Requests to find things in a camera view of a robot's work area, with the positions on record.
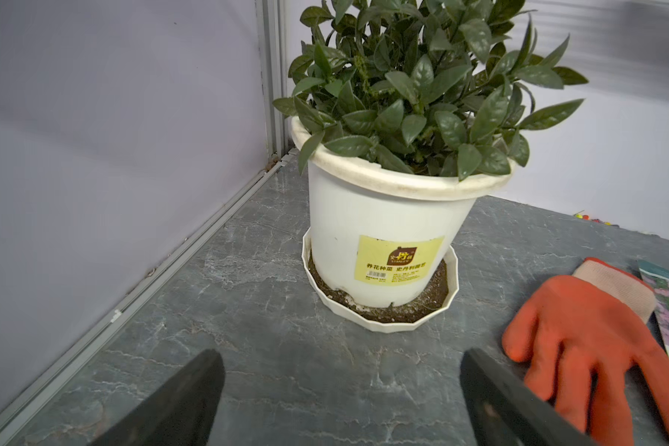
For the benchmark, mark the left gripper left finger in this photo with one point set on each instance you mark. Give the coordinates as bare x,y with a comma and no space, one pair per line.
181,412

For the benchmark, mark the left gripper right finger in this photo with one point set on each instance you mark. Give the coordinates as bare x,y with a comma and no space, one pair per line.
502,411

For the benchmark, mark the potted green plant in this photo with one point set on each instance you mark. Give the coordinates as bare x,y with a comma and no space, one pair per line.
404,114

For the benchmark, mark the orange rubber glove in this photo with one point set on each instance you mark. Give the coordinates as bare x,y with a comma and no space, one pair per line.
580,334

